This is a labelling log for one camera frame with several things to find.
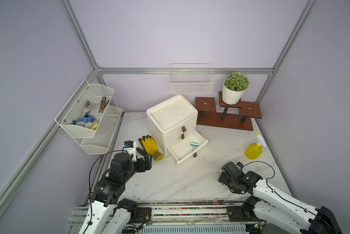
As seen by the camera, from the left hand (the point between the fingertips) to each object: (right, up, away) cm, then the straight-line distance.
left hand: (144, 158), depth 72 cm
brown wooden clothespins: (-26, +30, +10) cm, 40 cm away
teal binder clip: (+28, +4, +27) cm, 39 cm away
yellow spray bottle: (+67, 0, +23) cm, 71 cm away
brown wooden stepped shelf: (+59, +24, +43) cm, 77 cm away
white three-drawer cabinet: (+13, +19, +12) cm, 26 cm away
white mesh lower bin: (-32, +12, +23) cm, 41 cm away
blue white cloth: (-28, +19, -1) cm, 34 cm away
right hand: (+44, -17, +11) cm, 49 cm away
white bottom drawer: (+21, 0, +24) cm, 32 cm away
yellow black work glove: (-2, +1, +26) cm, 26 cm away
